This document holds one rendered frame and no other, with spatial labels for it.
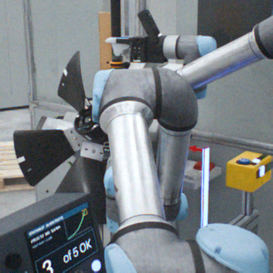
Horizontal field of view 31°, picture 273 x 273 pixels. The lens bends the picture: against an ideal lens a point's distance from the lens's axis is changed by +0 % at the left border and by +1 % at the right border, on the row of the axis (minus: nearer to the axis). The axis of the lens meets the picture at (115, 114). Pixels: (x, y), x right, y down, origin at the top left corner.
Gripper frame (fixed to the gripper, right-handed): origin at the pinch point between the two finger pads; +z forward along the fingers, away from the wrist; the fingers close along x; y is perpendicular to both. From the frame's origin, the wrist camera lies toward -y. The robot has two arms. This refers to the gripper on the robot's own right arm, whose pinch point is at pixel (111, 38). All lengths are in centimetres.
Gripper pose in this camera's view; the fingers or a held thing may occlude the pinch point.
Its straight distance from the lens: 165.7
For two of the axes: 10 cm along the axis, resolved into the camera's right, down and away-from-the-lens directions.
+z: -8.7, -1.1, 4.8
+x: 4.9, -2.3, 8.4
